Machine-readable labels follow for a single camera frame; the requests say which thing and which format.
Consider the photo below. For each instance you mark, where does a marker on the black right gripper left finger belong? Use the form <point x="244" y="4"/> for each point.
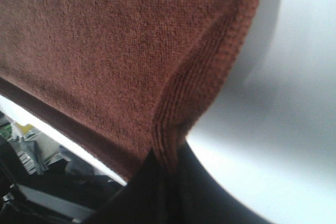
<point x="142" y="200"/>

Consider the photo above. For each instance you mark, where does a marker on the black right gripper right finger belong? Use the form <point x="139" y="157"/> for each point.
<point x="195" y="197"/>

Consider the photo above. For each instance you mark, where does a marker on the brown towel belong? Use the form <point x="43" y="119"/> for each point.
<point x="121" y="77"/>

